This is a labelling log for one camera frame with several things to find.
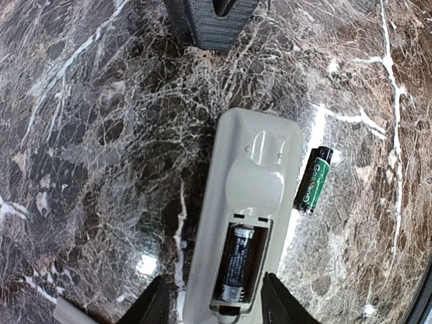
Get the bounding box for white universal remote control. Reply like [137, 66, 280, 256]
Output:
[183, 108, 302, 323]

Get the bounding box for dark blue orange AAA battery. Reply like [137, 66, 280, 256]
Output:
[221, 225, 254, 302]

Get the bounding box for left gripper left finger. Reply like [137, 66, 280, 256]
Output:
[117, 275, 169, 324]

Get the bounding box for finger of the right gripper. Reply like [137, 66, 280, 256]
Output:
[164, 0, 259, 52]

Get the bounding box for grey battery compartment cover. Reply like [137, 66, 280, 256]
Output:
[53, 297, 97, 324]

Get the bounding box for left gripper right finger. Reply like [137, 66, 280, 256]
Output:
[262, 273, 320, 324]

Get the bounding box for green AAA battery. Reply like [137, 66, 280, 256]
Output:
[296, 146, 333, 215]

